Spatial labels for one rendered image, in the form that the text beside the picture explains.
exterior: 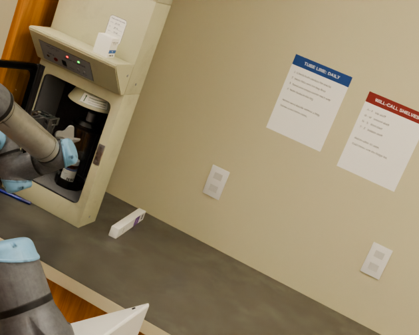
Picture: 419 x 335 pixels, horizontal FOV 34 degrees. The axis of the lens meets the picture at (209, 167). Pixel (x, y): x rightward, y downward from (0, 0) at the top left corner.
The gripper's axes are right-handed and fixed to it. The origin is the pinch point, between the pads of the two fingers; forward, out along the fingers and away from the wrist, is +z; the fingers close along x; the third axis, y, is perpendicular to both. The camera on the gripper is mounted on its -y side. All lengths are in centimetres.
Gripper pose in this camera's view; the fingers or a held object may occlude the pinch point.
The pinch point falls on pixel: (60, 131)
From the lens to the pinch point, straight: 224.0
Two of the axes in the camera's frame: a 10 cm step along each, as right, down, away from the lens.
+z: 3.7, -1.6, 9.1
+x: -8.6, -4.2, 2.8
